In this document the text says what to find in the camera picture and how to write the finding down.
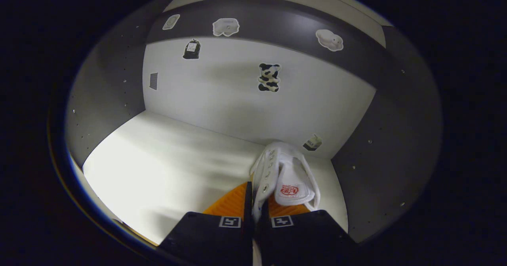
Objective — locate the white grey shoe cabinet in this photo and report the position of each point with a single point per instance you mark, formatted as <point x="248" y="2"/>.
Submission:
<point x="237" y="92"/>

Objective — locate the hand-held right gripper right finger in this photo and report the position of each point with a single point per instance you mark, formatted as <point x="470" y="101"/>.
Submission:
<point x="309" y="238"/>

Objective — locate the white canvas shoe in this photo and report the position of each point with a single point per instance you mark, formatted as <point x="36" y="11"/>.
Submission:
<point x="291" y="175"/>

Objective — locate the white cabinet shelf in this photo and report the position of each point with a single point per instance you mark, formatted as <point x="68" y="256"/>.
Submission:
<point x="166" y="167"/>

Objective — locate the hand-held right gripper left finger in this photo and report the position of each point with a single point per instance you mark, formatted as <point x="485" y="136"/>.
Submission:
<point x="206" y="238"/>

